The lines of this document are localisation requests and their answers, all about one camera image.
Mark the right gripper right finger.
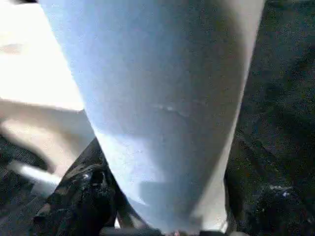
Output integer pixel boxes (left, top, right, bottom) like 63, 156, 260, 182
223, 137, 315, 236

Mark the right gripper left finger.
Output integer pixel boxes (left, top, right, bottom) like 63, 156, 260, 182
32, 136, 122, 236

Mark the white plastic table top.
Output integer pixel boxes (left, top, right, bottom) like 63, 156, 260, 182
0, 0, 97, 195

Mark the white plastic table leg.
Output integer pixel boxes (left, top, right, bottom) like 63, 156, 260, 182
39, 0, 267, 234

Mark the black work mat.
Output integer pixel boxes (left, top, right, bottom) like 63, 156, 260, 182
0, 0, 315, 236

